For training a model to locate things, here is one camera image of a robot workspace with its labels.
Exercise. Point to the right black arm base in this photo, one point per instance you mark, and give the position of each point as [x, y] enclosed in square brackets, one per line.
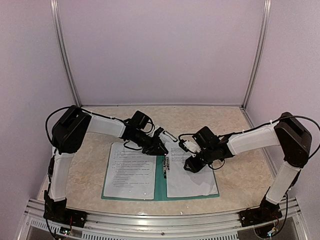
[264, 213]

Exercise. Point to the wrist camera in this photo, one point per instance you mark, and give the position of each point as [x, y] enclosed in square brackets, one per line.
[189, 146]
[158, 131]

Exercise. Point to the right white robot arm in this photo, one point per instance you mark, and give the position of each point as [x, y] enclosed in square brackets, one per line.
[286, 133]

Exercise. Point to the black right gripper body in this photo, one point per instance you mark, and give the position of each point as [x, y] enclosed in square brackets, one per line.
[207, 156]

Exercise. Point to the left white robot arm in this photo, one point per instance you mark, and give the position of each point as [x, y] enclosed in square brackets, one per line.
[68, 133]

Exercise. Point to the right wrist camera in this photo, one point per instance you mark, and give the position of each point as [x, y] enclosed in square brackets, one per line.
[189, 146]

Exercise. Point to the loose metal clip bar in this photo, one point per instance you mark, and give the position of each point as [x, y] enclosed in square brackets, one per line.
[170, 136]

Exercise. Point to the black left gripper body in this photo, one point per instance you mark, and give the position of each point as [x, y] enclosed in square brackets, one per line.
[149, 145]

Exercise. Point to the white paper stack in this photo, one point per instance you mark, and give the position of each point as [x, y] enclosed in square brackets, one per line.
[165, 139]

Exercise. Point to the left aluminium corner post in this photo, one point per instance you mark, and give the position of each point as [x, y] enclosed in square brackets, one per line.
[54, 5]

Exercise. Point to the white Chinese agreement sheet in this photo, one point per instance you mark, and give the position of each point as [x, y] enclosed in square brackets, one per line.
[130, 175]

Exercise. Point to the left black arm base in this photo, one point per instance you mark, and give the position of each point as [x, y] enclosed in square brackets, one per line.
[57, 211]

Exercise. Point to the green file folder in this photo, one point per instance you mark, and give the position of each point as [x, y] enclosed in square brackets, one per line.
[160, 192]

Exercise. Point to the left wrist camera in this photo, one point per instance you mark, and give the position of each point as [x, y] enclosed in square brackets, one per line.
[158, 131]

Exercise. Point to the white printed top sheet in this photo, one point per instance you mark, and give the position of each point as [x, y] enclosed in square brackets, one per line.
[182, 184]

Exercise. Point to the aluminium front rail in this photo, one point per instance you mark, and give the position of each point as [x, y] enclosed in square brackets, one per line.
[226, 225]

